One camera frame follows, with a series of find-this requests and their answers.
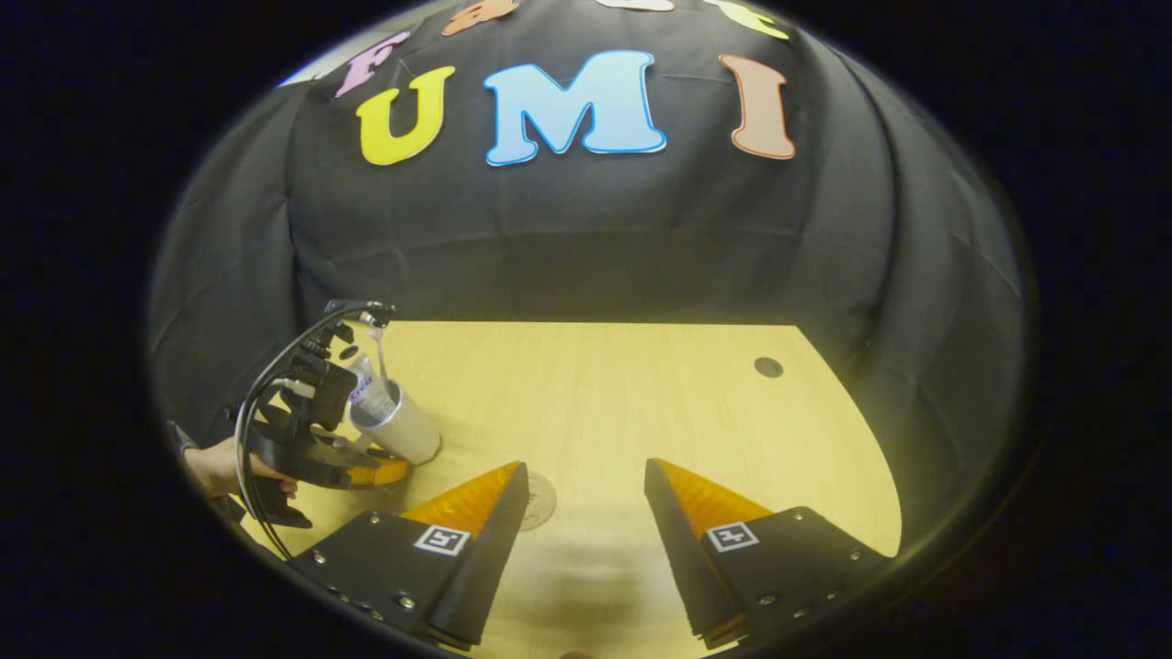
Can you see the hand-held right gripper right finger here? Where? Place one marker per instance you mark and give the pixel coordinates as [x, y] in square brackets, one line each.
[687, 558]

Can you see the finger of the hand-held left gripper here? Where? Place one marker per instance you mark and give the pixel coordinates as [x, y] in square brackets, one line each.
[380, 473]

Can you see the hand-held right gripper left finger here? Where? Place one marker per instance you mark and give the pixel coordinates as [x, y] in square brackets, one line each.
[494, 558]

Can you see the white toothpaste tube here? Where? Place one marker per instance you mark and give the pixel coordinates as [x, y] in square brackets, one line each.
[366, 389]

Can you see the pale purple toothbrush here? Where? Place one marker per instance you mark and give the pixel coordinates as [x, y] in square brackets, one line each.
[377, 352]

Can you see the light wooden desktop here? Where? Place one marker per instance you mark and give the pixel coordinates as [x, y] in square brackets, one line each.
[641, 403]

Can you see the black backdrop cloth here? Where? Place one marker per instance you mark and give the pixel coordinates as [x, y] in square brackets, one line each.
[641, 247]

